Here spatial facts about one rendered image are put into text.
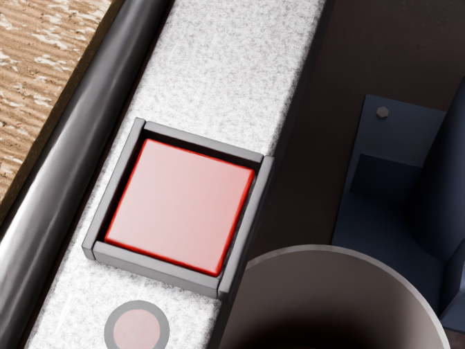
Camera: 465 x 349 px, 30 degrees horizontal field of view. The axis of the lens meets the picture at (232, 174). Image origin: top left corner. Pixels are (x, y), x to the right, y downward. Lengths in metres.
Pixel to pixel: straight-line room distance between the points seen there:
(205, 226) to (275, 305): 0.76
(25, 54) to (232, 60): 0.11
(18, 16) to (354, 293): 0.73
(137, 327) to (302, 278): 0.69
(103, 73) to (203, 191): 0.10
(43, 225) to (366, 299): 0.72
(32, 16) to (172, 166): 0.12
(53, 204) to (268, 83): 0.13
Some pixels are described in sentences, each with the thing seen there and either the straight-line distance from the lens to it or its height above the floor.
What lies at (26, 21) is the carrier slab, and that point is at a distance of 0.49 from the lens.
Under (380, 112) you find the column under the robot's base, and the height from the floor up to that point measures 0.02.
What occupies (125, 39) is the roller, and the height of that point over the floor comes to 0.92.
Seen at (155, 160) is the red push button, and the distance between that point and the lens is 0.44.
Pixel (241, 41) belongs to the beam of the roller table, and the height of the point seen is 0.91.
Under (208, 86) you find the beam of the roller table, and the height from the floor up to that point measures 0.92.
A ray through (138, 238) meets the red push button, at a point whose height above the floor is 0.93.
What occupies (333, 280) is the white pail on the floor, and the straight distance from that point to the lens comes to 1.11.
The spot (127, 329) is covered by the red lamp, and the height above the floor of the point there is 0.92.
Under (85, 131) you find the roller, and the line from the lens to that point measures 0.47.
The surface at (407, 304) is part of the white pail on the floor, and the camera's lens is 1.05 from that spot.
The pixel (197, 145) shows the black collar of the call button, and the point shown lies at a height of 0.93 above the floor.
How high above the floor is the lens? 1.33
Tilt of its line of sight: 65 degrees down
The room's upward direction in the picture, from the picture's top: straight up
